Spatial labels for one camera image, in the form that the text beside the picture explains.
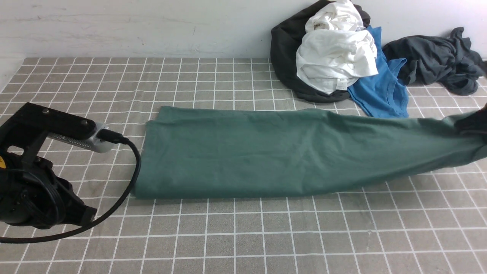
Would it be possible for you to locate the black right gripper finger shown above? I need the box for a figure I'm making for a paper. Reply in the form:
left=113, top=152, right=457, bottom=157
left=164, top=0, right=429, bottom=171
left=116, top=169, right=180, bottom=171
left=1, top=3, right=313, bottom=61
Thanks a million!
left=455, top=105, right=487, bottom=137

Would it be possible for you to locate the dark grey crumpled garment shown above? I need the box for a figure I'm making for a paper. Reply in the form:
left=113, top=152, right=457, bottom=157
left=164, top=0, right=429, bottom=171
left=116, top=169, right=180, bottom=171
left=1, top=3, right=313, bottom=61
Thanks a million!
left=382, top=27, right=486, bottom=96

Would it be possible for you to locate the green long-sleeve shirt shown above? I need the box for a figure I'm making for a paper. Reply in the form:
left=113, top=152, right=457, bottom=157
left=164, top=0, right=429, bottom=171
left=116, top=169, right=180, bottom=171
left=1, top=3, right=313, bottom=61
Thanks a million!
left=132, top=106, right=486, bottom=199

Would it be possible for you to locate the black left camera cable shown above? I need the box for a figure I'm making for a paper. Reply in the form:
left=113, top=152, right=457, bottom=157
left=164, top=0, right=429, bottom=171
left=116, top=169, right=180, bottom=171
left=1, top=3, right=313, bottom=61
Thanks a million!
left=0, top=129, right=142, bottom=244

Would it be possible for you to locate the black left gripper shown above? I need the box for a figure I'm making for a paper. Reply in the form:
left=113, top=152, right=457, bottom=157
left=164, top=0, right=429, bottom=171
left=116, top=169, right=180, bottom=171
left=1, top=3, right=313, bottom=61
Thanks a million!
left=0, top=103, right=97, bottom=229

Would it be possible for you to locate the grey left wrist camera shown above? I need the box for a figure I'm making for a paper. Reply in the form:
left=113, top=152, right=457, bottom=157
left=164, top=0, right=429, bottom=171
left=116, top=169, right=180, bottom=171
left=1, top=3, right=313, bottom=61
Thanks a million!
left=48, top=123, right=115, bottom=154

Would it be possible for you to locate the black garment in pile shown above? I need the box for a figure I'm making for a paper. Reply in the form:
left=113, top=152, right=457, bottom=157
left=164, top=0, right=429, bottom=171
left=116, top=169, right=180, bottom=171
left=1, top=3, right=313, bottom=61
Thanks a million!
left=270, top=0, right=371, bottom=104

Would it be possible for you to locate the blue t-shirt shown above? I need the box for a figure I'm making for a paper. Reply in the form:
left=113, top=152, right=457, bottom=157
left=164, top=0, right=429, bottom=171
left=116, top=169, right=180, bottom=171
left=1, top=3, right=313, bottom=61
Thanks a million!
left=347, top=26, right=409, bottom=118

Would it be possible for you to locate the white crumpled shirt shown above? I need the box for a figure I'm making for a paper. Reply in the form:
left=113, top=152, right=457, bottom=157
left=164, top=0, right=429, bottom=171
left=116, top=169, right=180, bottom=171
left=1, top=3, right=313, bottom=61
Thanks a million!
left=296, top=0, right=378, bottom=95

